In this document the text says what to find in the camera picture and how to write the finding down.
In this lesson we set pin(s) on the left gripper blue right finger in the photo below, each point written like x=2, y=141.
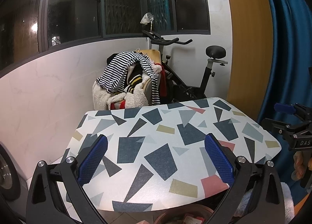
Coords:
x=223, y=166

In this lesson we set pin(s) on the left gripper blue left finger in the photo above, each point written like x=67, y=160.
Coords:
x=89, y=158

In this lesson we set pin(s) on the geometric patterned tablecloth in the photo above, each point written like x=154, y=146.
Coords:
x=156, y=158

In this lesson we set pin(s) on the black exercise bike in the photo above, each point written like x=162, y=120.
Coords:
x=189, y=75

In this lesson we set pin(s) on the wooden chair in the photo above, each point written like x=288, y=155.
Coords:
x=154, y=55

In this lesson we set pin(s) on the striped black white garment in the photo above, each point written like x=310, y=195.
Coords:
x=125, y=70

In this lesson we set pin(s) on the person right hand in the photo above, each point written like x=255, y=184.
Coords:
x=300, y=169

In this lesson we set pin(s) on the brown round trash bin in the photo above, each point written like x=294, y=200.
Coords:
x=193, y=213

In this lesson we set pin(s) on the blue curtain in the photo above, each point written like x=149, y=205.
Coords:
x=289, y=80

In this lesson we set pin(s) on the black wheel with silver hub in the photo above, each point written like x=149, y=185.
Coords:
x=10, y=184

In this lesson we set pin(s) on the dark window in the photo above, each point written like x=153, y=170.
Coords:
x=33, y=27

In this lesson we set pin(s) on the cream fluffy garment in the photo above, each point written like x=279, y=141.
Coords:
x=137, y=92

